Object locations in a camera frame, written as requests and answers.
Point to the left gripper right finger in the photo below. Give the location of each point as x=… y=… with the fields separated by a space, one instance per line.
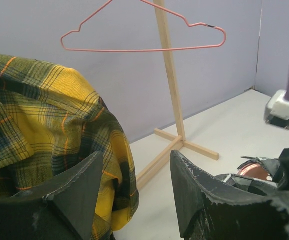
x=209 y=208

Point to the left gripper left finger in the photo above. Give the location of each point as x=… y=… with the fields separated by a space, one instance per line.
x=60 y=208

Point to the yellow plaid shirt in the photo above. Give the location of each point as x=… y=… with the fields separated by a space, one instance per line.
x=51 y=119

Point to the wooden clothes rack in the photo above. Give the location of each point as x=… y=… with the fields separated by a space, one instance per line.
x=176 y=142

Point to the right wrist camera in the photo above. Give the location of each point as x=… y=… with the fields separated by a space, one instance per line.
x=277 y=111

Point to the black white checkered shirt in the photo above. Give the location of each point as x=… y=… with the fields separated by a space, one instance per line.
x=252 y=185

